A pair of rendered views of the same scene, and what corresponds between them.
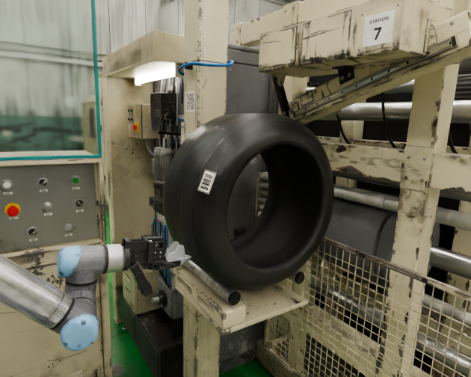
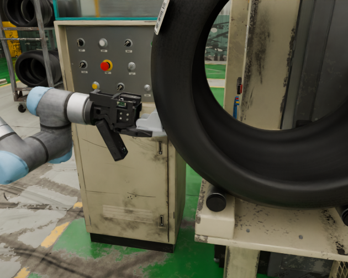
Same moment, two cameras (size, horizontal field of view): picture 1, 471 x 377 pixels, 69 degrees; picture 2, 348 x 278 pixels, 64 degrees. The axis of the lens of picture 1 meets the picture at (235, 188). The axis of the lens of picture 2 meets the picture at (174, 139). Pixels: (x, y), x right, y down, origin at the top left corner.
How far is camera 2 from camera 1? 0.64 m
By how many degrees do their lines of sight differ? 44
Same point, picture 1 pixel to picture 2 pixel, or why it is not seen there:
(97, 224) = not seen: hidden behind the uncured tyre
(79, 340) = not seen: outside the picture
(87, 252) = (49, 95)
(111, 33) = not seen: outside the picture
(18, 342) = (108, 170)
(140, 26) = not seen: outside the picture
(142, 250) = (107, 106)
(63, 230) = (143, 90)
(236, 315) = (217, 225)
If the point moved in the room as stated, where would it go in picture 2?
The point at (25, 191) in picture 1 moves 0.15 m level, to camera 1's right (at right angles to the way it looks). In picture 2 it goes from (115, 50) to (135, 52)
